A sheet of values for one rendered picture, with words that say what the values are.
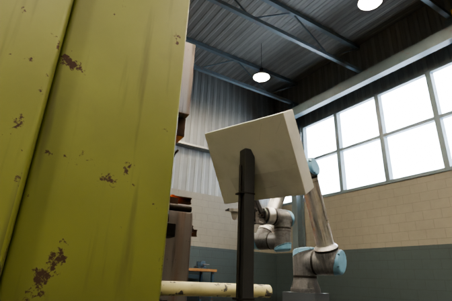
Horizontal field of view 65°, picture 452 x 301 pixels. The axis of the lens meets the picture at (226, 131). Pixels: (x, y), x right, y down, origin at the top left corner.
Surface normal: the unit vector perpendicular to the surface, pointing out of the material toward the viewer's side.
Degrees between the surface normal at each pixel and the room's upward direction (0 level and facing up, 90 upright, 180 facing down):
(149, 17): 90
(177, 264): 90
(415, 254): 90
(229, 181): 120
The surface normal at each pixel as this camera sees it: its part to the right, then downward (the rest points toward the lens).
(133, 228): 0.46, -0.33
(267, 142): -0.55, 0.18
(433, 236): -0.84, -0.24
